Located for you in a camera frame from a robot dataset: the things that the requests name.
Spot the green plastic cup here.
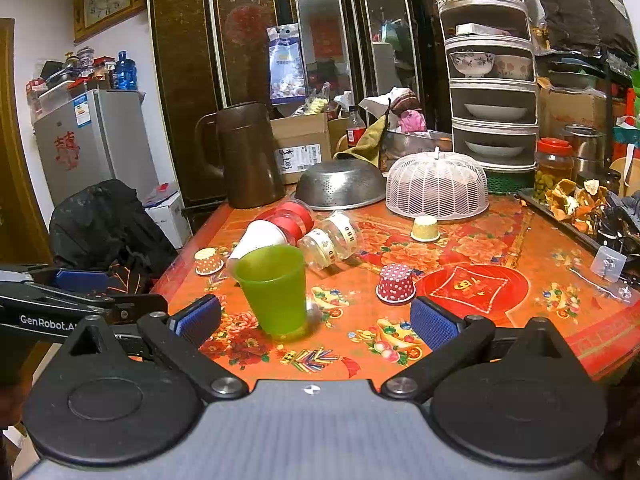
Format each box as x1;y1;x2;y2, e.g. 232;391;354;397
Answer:
234;245;307;336

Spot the red polka dot cupcake cup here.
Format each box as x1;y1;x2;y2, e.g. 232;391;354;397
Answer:
375;263;416;304

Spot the orange polka dot cupcake cup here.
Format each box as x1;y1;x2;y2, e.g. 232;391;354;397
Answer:
193;247;224;276

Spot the yellow cupcake cup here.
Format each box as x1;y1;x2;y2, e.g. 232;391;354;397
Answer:
410;214;439;243

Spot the white floral paper cup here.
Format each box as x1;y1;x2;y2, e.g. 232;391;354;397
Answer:
226;220;288;278

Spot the black bag on chair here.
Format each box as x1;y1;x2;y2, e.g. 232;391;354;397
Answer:
49;179;178;278

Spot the white box by fridge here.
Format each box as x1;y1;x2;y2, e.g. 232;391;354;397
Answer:
142;181;192;249

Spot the grey mini fridge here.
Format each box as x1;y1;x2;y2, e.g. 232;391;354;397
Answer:
35;89;158;205

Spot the clear glass jar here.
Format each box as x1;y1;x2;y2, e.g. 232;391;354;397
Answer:
297;210;361;271

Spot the white mesh food cover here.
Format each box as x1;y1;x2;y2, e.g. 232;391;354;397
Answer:
385;150;489;221

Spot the red lidded plastic jar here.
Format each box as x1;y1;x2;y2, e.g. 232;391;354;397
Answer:
256;198;316;245

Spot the tray of dried peels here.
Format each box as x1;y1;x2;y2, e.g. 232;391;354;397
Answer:
516;179;639;259

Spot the steel colander bowl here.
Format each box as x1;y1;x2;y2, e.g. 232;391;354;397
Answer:
293;157;386;211

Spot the steel basin with items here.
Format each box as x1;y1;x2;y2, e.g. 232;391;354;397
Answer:
378;130;452;172

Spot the brown thermos jug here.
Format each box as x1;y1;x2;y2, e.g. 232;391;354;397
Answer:
194;102;285;209

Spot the red lid pickle jar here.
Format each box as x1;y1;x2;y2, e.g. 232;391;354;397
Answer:
533;138;574;203

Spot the blue water bottle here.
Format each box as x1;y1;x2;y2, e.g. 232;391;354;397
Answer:
114;51;138;91

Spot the pink cloth item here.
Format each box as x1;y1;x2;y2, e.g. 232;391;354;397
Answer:
398;110;427;133

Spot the cardboard box with label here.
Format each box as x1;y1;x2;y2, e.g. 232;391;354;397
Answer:
271;113;332;185

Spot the red label drink bottle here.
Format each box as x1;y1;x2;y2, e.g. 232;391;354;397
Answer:
346;105;367;148

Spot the white tiered dish rack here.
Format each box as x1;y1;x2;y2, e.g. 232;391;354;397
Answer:
436;0;539;174

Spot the steel kettle pot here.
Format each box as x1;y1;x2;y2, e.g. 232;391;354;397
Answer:
562;124;606;177

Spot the blue patterned bowl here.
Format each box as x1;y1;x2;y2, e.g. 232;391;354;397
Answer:
449;51;495;78

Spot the blue white snack bag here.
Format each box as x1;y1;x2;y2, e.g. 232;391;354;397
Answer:
267;23;307;105

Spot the clear adhesive wall hook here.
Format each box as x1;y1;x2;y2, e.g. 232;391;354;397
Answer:
590;245;627;283

